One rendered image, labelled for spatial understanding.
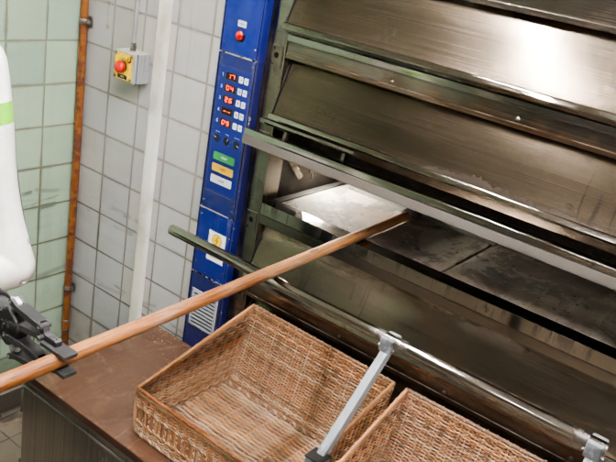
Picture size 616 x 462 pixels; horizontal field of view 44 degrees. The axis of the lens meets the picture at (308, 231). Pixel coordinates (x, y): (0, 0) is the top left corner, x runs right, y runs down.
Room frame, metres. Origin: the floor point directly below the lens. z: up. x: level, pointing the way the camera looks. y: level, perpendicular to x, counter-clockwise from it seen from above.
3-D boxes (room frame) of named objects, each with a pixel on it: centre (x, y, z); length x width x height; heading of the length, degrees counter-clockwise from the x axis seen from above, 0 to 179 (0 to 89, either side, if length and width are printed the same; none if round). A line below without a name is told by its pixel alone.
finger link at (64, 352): (1.17, 0.40, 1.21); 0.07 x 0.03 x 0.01; 58
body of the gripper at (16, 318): (1.25, 0.54, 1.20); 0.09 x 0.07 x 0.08; 58
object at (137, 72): (2.51, 0.68, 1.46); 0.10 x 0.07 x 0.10; 57
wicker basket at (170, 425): (1.81, 0.03, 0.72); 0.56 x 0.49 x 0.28; 56
